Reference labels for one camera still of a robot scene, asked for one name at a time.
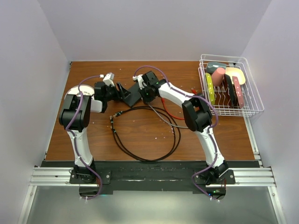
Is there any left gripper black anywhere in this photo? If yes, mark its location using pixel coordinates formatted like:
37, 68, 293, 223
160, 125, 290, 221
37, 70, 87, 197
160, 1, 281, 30
104, 82, 131, 102

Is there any black network switch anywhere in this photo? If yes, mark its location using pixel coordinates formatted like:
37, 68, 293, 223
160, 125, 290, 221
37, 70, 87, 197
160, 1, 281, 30
122, 83, 141, 108

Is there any grey ethernet cable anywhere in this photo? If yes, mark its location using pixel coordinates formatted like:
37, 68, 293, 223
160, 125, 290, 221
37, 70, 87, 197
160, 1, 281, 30
147, 104, 189, 129

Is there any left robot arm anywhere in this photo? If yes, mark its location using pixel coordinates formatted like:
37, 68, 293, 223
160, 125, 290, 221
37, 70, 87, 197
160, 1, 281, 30
59, 81, 135, 183

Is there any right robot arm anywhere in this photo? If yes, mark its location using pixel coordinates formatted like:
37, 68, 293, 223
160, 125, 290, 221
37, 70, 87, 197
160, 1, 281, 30
134, 71, 228, 185

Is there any white patterned plate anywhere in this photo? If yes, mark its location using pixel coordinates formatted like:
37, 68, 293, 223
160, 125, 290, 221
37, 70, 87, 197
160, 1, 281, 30
65, 84, 94, 96

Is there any yellow-green plate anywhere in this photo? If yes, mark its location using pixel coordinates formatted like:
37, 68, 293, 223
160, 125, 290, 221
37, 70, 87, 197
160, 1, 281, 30
205, 73, 215, 105

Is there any dark teal bowl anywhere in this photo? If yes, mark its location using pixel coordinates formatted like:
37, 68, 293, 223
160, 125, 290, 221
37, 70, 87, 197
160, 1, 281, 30
206, 62, 227, 74

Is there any pink cup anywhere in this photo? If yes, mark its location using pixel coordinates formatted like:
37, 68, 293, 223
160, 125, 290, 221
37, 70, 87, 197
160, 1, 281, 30
211, 67, 226, 86

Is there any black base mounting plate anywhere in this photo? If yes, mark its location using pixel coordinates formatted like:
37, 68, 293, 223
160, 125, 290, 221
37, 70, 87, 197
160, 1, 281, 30
70, 161, 236, 200

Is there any cream square plate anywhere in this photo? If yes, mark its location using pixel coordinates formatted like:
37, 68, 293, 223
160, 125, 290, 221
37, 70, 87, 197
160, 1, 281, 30
226, 67, 246, 85

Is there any red dotted plate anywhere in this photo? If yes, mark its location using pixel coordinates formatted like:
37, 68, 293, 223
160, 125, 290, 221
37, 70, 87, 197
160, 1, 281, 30
232, 76, 245, 109

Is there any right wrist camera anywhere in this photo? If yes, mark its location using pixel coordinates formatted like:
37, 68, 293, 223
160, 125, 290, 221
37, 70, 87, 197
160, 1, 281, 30
132, 75, 144, 90

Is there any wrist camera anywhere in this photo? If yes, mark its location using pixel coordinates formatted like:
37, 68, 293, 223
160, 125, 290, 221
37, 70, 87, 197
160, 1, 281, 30
132, 75, 144, 90
100, 72, 115, 87

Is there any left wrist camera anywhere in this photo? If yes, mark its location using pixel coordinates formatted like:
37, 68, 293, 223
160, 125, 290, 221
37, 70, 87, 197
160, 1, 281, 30
100, 72, 115, 87

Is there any black cable outer loop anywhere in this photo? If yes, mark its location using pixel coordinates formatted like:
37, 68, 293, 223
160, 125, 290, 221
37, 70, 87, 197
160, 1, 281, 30
109, 106, 182, 162

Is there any black cable loop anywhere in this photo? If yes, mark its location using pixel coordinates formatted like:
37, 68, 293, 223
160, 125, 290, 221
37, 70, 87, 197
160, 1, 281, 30
109, 108, 178, 159
109, 106, 182, 162

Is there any black cable inner loop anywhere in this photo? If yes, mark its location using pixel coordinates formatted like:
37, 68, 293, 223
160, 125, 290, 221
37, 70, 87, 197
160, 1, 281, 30
109, 108, 178, 159

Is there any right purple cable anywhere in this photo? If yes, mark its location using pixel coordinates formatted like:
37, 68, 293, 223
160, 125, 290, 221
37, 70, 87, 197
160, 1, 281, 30
133, 65, 221, 201

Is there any purple cable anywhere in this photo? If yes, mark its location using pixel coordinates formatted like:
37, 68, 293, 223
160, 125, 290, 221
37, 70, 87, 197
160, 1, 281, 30
133, 65, 221, 201
65, 74, 105, 200

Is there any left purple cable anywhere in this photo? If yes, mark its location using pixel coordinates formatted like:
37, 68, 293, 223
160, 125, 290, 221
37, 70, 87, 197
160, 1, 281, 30
65, 74, 105, 200

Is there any white wire dish rack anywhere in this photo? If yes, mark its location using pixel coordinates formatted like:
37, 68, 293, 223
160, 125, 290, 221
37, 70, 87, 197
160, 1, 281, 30
198, 54, 264, 117

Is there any aluminium frame rail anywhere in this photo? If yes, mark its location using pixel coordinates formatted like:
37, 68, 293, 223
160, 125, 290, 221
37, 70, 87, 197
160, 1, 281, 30
19, 118, 285, 224

